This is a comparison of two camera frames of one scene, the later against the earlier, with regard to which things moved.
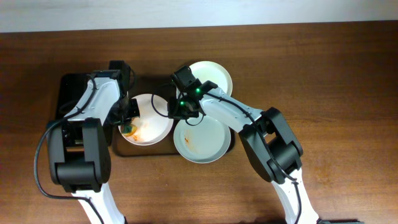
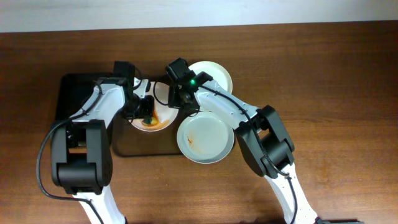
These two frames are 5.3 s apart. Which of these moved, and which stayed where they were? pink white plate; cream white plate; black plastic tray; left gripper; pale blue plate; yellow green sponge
Moved: left gripper; pink white plate; yellow green sponge
Stayed: pale blue plate; cream white plate; black plastic tray
